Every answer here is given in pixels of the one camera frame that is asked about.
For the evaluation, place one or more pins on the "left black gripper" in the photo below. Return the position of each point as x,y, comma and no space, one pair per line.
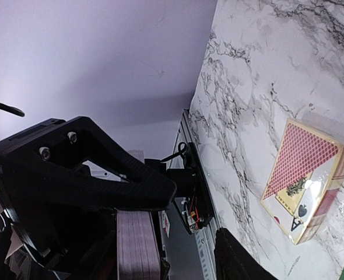
72,163

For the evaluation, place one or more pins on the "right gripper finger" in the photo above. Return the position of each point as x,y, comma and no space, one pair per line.
233,261

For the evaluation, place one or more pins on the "red playing card deck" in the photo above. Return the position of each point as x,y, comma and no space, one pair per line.
137,251

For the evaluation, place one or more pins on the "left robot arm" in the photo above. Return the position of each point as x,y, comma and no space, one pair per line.
66,238

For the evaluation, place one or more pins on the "playing card box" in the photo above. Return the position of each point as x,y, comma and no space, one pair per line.
305,179

